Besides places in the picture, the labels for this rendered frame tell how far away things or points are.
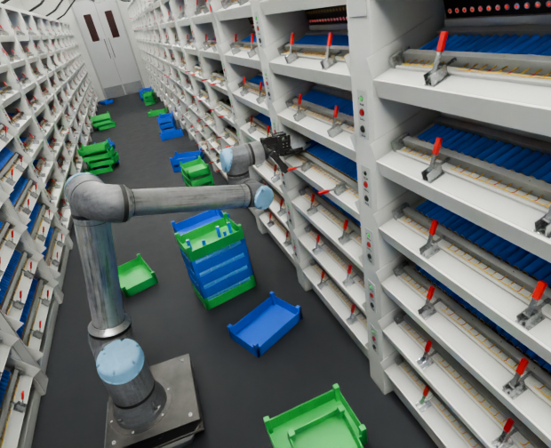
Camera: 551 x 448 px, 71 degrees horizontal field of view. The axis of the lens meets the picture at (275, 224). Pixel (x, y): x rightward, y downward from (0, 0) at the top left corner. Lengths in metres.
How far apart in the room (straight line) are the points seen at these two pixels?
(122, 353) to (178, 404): 0.30
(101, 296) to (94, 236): 0.23
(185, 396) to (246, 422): 0.25
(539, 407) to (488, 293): 0.24
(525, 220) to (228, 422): 1.27
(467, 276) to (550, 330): 0.19
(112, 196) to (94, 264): 0.30
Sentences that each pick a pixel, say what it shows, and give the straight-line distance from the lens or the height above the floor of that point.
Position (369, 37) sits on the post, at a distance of 0.96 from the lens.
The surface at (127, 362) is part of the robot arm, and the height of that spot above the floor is 0.40.
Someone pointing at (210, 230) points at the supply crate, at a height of 0.33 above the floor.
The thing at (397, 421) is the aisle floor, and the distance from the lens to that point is 1.58.
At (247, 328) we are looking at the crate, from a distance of 1.94.
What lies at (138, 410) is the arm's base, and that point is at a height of 0.20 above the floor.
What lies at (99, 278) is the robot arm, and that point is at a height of 0.63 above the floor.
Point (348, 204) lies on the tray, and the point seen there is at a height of 0.75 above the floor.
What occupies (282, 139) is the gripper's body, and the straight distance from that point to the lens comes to 1.57.
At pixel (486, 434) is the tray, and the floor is 0.35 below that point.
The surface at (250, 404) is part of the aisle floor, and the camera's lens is 1.67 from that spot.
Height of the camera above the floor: 1.33
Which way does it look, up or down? 29 degrees down
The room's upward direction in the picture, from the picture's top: 11 degrees counter-clockwise
